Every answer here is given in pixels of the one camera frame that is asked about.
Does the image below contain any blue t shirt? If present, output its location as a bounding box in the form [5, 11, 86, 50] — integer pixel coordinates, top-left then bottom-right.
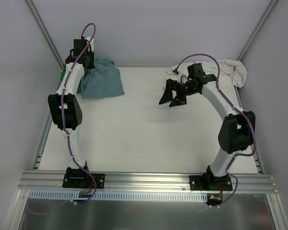
[81, 57, 125, 100]

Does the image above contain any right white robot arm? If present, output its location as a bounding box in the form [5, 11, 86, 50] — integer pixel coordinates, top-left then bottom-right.
[159, 63, 255, 191]

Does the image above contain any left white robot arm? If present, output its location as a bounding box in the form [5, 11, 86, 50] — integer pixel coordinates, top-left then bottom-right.
[48, 36, 96, 189]

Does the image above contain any green t shirt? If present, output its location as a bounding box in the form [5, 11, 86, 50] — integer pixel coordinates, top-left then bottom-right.
[60, 67, 82, 94]

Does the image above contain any white t shirt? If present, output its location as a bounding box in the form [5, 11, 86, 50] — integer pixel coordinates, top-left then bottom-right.
[165, 59, 247, 88]

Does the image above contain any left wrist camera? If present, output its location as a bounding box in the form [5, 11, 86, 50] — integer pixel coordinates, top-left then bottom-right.
[85, 36, 94, 52]

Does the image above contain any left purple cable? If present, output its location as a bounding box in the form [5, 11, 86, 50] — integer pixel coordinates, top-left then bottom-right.
[61, 23, 97, 205]

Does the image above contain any left aluminium frame post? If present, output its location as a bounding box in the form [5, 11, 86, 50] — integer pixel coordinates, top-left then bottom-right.
[24, 0, 64, 68]

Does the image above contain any aluminium frame post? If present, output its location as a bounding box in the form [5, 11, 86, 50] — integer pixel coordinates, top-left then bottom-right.
[24, 0, 64, 68]
[237, 0, 279, 62]

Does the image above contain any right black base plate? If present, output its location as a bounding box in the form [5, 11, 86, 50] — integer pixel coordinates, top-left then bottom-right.
[189, 175, 233, 191]

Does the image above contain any slotted white cable duct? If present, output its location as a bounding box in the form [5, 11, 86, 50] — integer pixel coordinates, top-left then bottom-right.
[28, 190, 207, 203]

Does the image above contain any aluminium mounting rail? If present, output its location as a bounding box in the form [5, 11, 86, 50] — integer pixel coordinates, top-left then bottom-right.
[18, 170, 278, 194]

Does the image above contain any right aluminium frame post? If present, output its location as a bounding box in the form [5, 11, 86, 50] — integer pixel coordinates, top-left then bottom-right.
[237, 0, 279, 62]

